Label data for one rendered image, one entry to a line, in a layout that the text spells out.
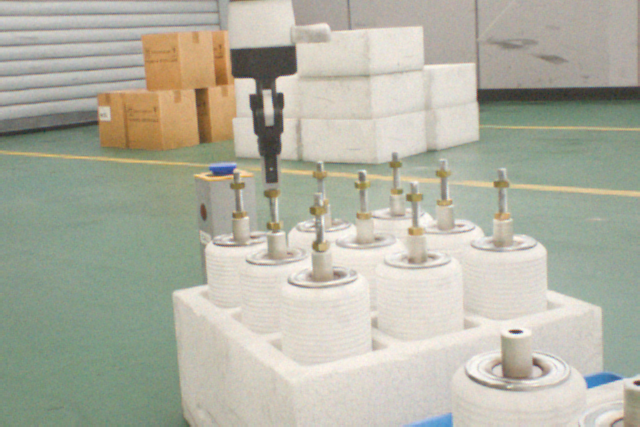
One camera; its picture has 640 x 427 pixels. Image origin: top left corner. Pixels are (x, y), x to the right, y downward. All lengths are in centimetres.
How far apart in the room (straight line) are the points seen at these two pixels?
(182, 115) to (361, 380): 387
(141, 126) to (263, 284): 378
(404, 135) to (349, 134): 25
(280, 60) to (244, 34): 5
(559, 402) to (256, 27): 53
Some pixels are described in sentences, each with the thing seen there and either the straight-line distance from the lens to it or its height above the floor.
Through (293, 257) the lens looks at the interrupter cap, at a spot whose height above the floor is 25.
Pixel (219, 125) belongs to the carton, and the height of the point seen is 9.
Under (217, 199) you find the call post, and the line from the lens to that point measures 127.
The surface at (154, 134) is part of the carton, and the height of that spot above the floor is 8.
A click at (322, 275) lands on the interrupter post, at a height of 26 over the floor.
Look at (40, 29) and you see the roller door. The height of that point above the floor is 71.
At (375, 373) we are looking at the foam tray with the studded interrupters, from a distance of 90.
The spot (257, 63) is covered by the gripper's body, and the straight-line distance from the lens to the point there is 97.
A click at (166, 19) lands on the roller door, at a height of 76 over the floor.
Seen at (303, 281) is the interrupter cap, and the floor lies 25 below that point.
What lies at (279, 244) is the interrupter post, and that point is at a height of 27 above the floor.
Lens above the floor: 50
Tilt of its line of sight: 9 degrees down
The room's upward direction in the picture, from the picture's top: 4 degrees counter-clockwise
